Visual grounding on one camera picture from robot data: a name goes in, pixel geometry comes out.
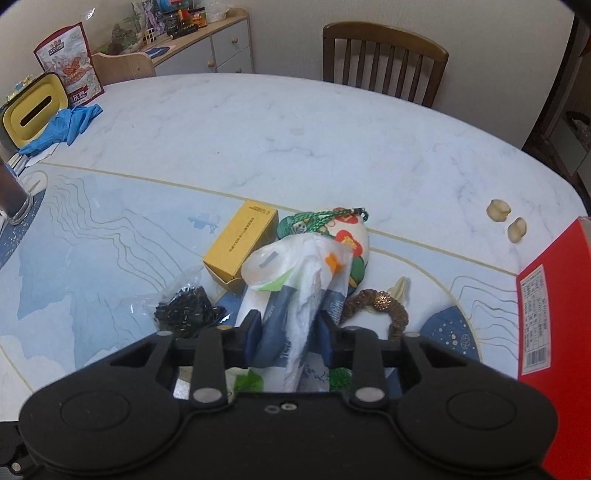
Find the purple picture card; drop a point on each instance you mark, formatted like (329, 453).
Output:
(150, 14)

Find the blue rubber gloves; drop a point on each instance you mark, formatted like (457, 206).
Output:
(69, 122)

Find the blue printed table mat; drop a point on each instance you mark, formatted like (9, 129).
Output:
(92, 240)

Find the light wooden chair back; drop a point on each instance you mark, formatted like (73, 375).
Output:
(124, 67)

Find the dark wooden chair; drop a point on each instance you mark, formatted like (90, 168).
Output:
(383, 39)

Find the clear glass tumbler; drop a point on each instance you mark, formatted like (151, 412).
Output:
(14, 198)

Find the clear bag of black beads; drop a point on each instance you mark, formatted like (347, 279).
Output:
(184, 309)

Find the printed red snack pouch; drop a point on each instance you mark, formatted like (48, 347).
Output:
(69, 60)

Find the small blue yellow toy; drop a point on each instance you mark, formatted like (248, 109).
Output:
(21, 85)

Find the small blue globe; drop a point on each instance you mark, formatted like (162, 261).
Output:
(171, 3)

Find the crumpled clear plastic bag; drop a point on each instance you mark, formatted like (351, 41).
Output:
(214, 9)

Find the yellow label jar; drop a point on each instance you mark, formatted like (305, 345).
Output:
(199, 17)

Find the blue oval pad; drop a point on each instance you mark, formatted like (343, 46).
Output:
(159, 50)

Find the green embroidered tasselled sachet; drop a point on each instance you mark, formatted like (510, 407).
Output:
(358, 244)

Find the small puzzle cube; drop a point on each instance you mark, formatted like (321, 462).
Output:
(150, 35)

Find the yellow tissue box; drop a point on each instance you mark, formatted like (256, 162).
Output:
(32, 115)

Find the yellow cardboard box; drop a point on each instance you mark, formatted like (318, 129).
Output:
(240, 240)

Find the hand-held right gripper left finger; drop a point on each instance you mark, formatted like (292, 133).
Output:
(251, 334)

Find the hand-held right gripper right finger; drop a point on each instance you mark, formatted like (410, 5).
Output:
(325, 339)

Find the white paper sheets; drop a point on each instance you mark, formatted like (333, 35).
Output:
(39, 159)

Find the small cream shell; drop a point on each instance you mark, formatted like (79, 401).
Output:
(400, 288)

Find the grey sideboard cabinet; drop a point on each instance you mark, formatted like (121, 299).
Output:
(231, 44)

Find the miniature plant terrarium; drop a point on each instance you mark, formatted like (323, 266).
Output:
(122, 39)

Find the black bar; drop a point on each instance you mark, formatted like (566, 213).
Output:
(184, 32)

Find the red cardboard box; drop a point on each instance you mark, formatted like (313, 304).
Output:
(563, 323)

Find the brown beaded scrunchie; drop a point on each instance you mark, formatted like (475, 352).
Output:
(397, 314)

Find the clear plastic bag of sachets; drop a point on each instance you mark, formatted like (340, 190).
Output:
(300, 295)

